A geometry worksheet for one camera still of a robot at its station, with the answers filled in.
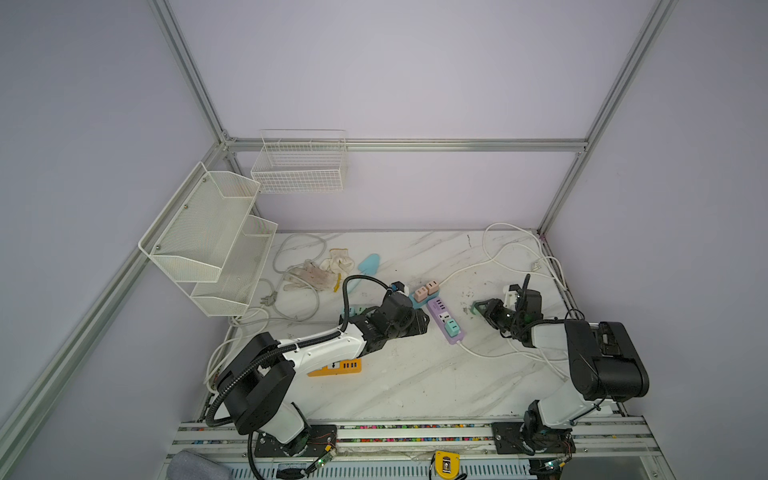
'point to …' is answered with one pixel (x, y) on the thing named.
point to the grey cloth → (189, 465)
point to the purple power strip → (442, 314)
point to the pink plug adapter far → (432, 287)
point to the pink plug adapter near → (420, 294)
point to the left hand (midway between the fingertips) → (422, 321)
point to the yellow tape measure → (447, 464)
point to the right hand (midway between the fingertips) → (477, 305)
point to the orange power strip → (349, 366)
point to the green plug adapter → (475, 310)
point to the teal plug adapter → (452, 327)
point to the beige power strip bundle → (326, 274)
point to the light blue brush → (369, 266)
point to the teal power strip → (417, 305)
